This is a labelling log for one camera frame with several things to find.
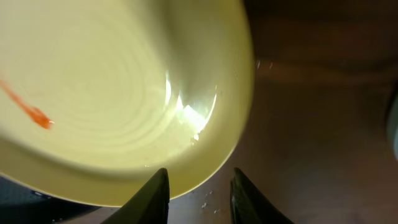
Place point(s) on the round black tray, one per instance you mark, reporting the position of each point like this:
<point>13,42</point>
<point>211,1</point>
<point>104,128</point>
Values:
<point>22,205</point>

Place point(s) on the yellow plate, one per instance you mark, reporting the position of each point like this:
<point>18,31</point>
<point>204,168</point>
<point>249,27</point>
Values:
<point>96,96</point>

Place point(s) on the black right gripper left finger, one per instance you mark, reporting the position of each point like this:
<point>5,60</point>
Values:
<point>150,205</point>

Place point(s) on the mint green plate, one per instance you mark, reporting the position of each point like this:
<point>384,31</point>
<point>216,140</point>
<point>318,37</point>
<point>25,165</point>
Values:
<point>391,125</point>

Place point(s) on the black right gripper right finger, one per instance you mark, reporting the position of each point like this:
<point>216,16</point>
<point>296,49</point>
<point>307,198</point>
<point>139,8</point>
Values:
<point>249,206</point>

